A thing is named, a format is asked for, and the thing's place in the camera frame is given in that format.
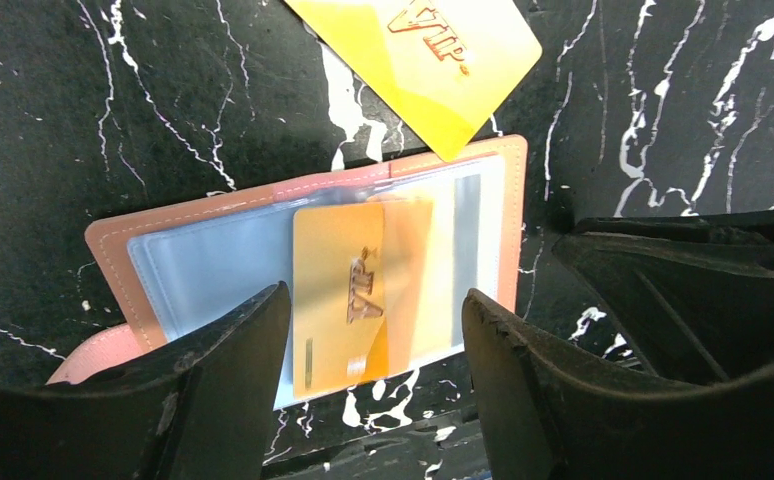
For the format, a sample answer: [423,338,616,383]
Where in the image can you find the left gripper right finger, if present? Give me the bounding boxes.
[462,289,774,479]

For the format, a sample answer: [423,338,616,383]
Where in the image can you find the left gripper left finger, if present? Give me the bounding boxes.
[0,283,291,479]

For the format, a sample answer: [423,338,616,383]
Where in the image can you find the gold credit card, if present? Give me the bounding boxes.
[372,175,481,374]

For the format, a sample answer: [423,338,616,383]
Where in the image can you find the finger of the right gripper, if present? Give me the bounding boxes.
[553,210,774,385]

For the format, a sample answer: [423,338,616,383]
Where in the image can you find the gold VIP card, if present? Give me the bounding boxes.
[293,203,389,399]
[288,0,543,161]

